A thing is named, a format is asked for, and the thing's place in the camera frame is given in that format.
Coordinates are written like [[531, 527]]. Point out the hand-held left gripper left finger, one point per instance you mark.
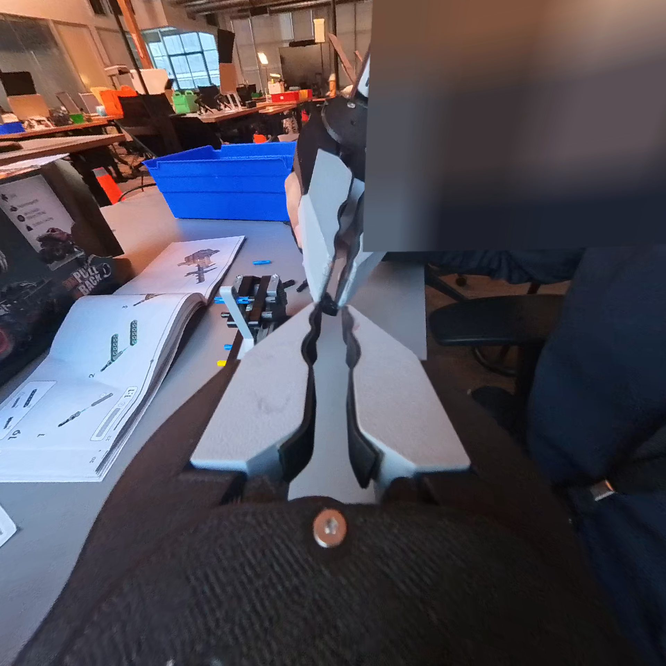
[[260, 406]]

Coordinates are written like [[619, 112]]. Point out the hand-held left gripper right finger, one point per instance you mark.
[[400, 411]]

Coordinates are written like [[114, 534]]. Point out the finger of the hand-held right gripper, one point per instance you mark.
[[320, 223], [355, 270]]

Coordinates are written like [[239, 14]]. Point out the black lego axle pin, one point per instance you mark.
[[329, 305]]

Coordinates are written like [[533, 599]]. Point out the lego assembly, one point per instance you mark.
[[265, 307]]

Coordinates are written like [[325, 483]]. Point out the lego instruction booklet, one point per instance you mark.
[[104, 354]]

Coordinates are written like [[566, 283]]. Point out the black lego set box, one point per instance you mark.
[[31, 270]]

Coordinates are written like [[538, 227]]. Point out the person's right hand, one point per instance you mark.
[[293, 200]]

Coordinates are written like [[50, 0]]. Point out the red storage bin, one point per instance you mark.
[[285, 97]]

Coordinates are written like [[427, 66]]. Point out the large black screen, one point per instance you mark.
[[304, 67]]

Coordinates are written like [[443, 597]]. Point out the blue plastic bin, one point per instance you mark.
[[223, 187]]

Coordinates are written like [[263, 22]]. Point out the wooden desk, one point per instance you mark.
[[234, 112], [62, 141]]

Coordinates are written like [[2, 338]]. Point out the small green bin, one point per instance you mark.
[[184, 102]]

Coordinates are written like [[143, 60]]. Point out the arched window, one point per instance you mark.
[[182, 57]]

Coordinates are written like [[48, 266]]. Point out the white box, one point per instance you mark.
[[150, 80]]

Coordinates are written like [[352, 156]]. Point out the person's navy jacket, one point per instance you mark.
[[598, 364]]

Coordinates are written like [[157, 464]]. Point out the orange cone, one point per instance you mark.
[[109, 187]]

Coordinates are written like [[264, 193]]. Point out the orange storage bin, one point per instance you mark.
[[117, 101]]

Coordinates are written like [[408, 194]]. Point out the white sticker sheet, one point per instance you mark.
[[5, 525]]

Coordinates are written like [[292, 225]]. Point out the small blue bin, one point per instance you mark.
[[11, 128]]

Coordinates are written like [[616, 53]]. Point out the black monitor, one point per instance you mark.
[[18, 83]]

